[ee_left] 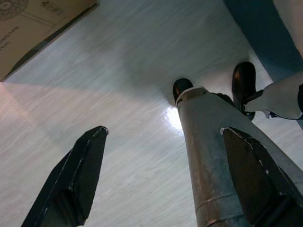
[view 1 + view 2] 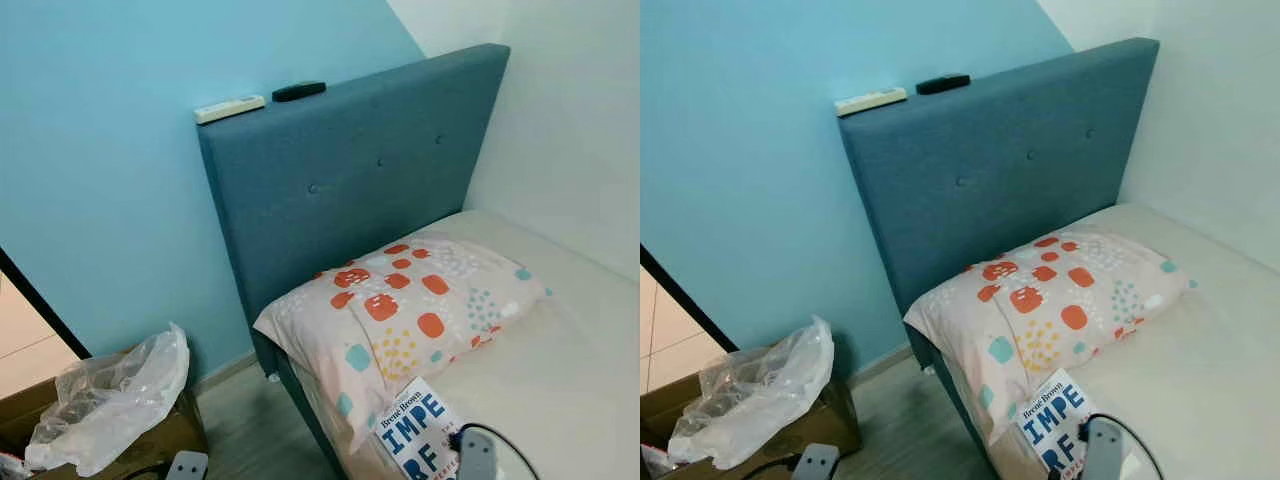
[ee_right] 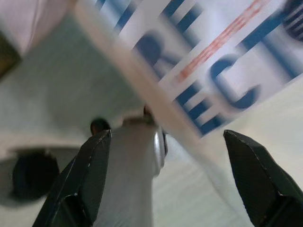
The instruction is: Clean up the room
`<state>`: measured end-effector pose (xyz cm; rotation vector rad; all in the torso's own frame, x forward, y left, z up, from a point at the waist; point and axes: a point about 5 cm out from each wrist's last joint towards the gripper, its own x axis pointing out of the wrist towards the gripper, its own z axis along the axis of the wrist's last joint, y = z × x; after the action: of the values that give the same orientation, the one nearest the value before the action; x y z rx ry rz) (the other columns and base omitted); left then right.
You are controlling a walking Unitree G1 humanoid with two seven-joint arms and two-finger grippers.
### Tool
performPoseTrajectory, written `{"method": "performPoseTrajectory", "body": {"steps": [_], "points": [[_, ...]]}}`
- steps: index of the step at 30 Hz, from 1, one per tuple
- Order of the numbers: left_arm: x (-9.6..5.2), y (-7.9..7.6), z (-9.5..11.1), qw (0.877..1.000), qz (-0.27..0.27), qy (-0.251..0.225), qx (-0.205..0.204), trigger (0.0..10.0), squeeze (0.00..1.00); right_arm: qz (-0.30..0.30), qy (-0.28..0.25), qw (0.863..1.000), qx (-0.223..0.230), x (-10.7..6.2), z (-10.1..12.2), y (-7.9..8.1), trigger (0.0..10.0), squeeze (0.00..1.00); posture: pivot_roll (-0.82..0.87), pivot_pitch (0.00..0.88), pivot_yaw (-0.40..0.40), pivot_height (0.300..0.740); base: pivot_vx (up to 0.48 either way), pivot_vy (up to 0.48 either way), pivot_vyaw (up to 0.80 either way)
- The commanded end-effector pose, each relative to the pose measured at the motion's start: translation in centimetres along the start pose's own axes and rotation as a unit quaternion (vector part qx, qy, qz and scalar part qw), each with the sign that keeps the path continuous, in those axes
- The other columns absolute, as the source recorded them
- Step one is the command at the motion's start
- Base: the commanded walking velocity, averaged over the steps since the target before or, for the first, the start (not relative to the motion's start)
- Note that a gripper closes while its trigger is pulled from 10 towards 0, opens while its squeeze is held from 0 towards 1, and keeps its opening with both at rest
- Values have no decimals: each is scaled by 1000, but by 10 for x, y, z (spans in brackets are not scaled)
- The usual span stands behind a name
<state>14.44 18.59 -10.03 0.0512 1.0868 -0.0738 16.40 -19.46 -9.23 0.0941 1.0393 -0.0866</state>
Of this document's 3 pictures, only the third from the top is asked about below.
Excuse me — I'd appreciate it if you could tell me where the cream bed mattress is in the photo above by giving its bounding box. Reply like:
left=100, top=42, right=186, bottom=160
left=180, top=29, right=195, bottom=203
left=0, top=0, right=303, bottom=227

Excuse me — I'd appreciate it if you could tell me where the white book with blue letters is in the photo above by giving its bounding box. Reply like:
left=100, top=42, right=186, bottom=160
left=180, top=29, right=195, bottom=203
left=73, top=0, right=303, bottom=140

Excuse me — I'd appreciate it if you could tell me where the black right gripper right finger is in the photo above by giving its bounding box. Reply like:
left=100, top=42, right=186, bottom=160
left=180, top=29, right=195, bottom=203
left=223, top=129, right=303, bottom=227

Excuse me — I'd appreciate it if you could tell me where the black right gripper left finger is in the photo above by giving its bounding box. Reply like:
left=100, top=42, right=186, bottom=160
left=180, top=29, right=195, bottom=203
left=32, top=129, right=113, bottom=227

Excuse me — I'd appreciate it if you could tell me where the brown cardboard box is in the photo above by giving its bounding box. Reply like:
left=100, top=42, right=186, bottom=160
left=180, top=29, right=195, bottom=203
left=0, top=32, right=22, bottom=80

